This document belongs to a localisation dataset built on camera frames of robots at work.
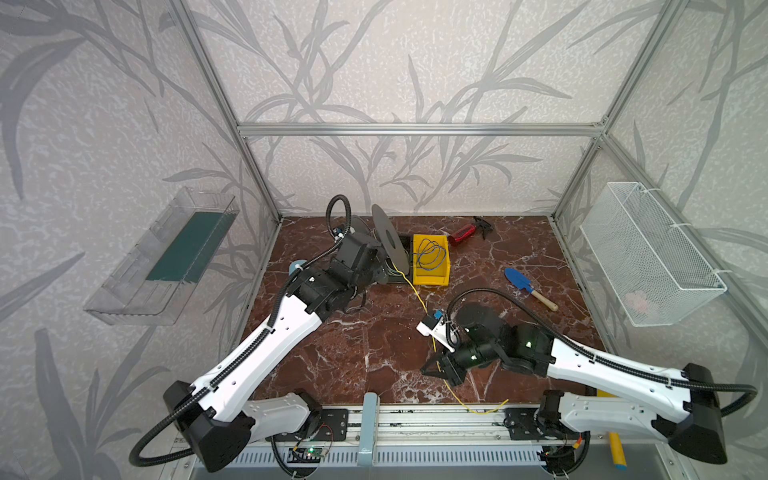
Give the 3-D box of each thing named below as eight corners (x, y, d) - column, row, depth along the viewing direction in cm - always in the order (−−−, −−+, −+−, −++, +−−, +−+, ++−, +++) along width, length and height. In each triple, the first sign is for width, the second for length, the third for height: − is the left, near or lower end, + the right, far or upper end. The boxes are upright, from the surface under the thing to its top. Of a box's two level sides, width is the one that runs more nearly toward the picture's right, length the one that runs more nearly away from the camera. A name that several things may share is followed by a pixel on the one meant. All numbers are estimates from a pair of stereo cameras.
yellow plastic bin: (413, 288, 102) (414, 276, 96) (412, 247, 113) (413, 234, 108) (449, 288, 102) (452, 276, 96) (445, 247, 113) (447, 234, 108)
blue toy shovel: (554, 314, 96) (557, 310, 94) (501, 275, 105) (503, 271, 103) (560, 306, 98) (563, 302, 96) (508, 268, 107) (510, 264, 105)
